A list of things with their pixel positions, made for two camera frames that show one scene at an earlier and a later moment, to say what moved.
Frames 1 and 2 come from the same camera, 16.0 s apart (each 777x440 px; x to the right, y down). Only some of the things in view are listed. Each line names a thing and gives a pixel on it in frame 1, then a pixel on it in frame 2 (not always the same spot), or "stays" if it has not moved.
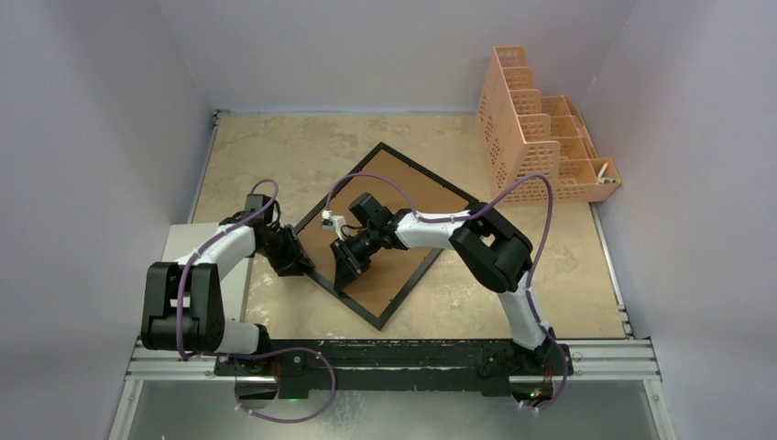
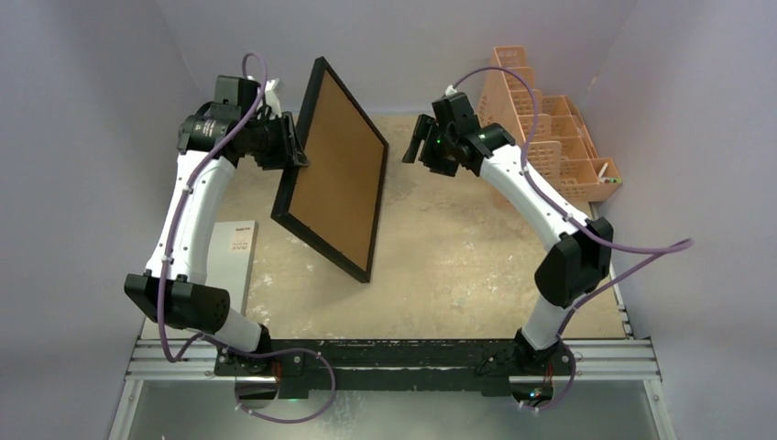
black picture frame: x=328 y=282 to x=292 y=221
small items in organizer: x=607 y=181 stays
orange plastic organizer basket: x=524 y=133 stays
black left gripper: x=286 y=264 to x=289 y=152
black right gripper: x=349 y=255 to x=430 y=142
